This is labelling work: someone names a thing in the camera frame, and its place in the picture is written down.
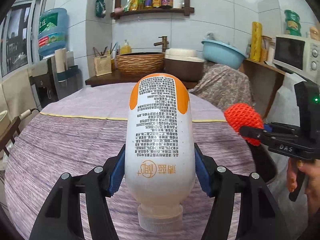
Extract white sheet cover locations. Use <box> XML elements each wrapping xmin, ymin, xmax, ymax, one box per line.
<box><xmin>266</xmin><ymin>74</ymin><xmax>319</xmax><ymax>239</ymax></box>

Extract orange foam fruit net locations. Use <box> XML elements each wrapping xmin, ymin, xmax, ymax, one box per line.
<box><xmin>224</xmin><ymin>103</ymin><xmax>264</xmax><ymax>133</ymax></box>

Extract window with metal frame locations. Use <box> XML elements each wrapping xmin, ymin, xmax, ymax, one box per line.
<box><xmin>1</xmin><ymin>0</ymin><xmax>46</xmax><ymax>80</ymax></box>

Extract brown pot with cream lid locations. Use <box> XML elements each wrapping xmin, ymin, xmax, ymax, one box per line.
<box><xmin>164</xmin><ymin>48</ymin><xmax>205</xmax><ymax>82</ymax></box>

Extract white microwave oven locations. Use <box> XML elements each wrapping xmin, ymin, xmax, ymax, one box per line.
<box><xmin>273</xmin><ymin>35</ymin><xmax>319</xmax><ymax>84</ymax></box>

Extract white orange squeeze bottle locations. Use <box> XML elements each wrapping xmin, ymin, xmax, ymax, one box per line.
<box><xmin>125</xmin><ymin>73</ymin><xmax>196</xmax><ymax>233</ymax></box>

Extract wooden counter shelf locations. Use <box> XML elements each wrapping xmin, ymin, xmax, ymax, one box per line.
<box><xmin>85</xmin><ymin>69</ymin><xmax>201</xmax><ymax>90</ymax></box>

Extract wooden side cabinet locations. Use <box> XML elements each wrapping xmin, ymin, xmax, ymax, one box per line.
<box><xmin>239</xmin><ymin>59</ymin><xmax>286</xmax><ymax>119</ymax></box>

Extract green wall hanging packet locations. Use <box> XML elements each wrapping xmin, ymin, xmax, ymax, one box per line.
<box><xmin>95</xmin><ymin>0</ymin><xmax>106</xmax><ymax>18</ymax></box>

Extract light blue plastic basin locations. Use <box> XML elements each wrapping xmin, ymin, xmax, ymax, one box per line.
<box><xmin>201</xmin><ymin>40</ymin><xmax>247</xmax><ymax>70</ymax></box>

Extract right hand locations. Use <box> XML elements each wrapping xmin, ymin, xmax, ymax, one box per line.
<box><xmin>286</xmin><ymin>158</ymin><xmax>320</xmax><ymax>218</ymax></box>

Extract beige chopstick holder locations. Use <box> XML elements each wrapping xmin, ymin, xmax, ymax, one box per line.
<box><xmin>93</xmin><ymin>46</ymin><xmax>116</xmax><ymax>76</ymax></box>

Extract wooden wall shelf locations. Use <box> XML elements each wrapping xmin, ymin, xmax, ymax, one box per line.
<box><xmin>110</xmin><ymin>0</ymin><xmax>195</xmax><ymax>20</ymax></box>

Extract yellow plastic wrap roll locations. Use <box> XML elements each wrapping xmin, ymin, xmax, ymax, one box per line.
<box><xmin>249</xmin><ymin>22</ymin><xmax>263</xmax><ymax>62</ymax></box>

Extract blue water jug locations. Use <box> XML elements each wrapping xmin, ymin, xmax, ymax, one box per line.
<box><xmin>38</xmin><ymin>8</ymin><xmax>69</xmax><ymax>57</ymax></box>

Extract woven wicker basket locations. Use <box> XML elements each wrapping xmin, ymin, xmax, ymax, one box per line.
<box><xmin>116</xmin><ymin>52</ymin><xmax>165</xmax><ymax>76</ymax></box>

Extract brass faucet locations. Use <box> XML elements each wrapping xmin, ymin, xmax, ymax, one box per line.
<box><xmin>153</xmin><ymin>36</ymin><xmax>169</xmax><ymax>53</ymax></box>

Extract yellow dish soap bottle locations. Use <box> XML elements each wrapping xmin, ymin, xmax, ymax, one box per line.
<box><xmin>120</xmin><ymin>40</ymin><xmax>132</xmax><ymax>55</ymax></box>

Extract paisley floral cloth cover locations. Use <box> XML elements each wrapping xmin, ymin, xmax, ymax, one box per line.
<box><xmin>189</xmin><ymin>61</ymin><xmax>255</xmax><ymax>111</ymax></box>

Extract dark brown trash bin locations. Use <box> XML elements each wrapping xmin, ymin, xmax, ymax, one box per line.
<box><xmin>247</xmin><ymin>142</ymin><xmax>278</xmax><ymax>185</ymax></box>

